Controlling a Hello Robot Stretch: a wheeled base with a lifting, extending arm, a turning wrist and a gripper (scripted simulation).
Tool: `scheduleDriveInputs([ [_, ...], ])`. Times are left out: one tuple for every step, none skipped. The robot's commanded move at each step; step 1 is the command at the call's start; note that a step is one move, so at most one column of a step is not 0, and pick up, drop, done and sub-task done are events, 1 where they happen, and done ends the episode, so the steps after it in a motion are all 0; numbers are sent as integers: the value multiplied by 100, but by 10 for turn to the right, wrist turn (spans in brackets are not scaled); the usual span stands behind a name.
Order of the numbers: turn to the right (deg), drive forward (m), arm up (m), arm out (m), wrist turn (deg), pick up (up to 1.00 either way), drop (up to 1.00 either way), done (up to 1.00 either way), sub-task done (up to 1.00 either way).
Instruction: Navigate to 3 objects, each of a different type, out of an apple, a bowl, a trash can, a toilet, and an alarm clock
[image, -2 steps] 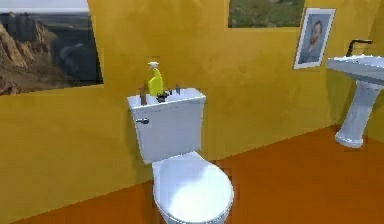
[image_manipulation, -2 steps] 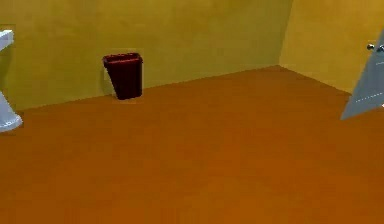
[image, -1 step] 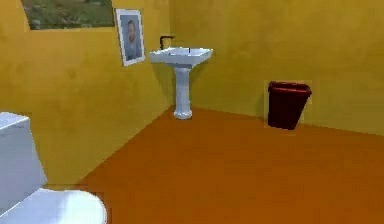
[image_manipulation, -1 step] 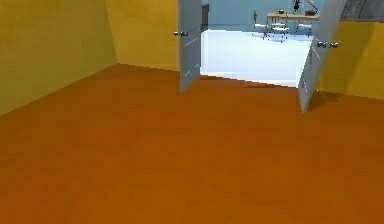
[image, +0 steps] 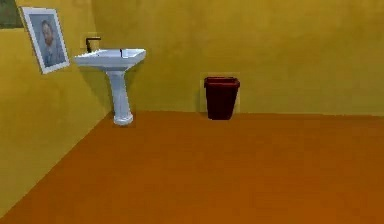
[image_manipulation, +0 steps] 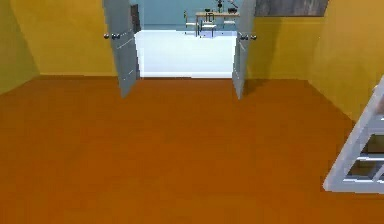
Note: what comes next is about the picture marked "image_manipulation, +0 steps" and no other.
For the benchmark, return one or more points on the dark bowl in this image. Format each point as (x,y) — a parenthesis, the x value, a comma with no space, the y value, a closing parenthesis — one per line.
(232,10)

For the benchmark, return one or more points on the grey room door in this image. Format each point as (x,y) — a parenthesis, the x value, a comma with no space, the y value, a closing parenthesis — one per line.
(242,56)
(121,43)

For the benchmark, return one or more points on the white dining chair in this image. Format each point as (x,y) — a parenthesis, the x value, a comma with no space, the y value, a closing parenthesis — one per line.
(208,26)
(190,23)

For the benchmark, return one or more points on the round metal door knob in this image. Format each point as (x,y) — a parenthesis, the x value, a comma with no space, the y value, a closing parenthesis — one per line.
(115,36)
(245,37)

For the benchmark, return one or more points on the wooden dining table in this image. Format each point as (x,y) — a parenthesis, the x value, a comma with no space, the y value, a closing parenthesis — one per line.
(217,14)

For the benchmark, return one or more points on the white shelf unit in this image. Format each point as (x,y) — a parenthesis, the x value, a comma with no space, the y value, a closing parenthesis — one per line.
(361,146)

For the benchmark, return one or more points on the grey framed wall picture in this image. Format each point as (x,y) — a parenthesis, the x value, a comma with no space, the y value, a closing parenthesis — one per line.
(290,7)

